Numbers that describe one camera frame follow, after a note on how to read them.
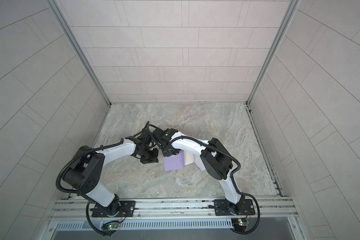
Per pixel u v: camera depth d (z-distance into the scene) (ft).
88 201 2.10
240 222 2.24
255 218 2.26
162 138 2.08
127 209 2.32
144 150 2.29
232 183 1.81
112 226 2.11
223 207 2.34
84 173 1.45
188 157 2.91
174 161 2.84
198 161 2.85
